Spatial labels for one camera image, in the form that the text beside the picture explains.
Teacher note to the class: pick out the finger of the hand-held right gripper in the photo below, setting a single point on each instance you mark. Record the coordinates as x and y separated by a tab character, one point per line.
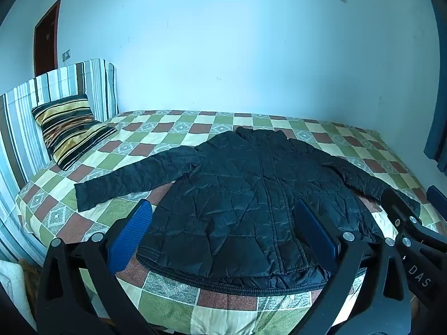
401	202
438	199

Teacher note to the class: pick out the striped headboard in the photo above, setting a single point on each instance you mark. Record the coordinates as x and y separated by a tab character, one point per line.
21	132

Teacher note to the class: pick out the blue curtain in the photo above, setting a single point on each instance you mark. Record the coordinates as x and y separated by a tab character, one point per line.
436	111

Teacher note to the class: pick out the brown wooden door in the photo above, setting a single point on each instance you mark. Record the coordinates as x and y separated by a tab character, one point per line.
45	42

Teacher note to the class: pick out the wall switch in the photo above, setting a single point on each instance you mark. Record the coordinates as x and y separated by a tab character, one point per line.
66	54

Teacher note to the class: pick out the striped pillow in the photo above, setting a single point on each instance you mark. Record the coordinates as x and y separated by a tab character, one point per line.
70	129

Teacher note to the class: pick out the white cloth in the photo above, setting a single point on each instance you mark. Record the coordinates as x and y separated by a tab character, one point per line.
14	286

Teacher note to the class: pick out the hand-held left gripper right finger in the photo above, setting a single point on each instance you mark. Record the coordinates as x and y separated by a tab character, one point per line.
316	232

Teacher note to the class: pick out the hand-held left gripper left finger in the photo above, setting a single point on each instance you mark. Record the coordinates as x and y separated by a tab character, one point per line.
132	237

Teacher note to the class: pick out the black puffer jacket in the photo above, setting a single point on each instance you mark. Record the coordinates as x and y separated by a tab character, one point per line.
244	188

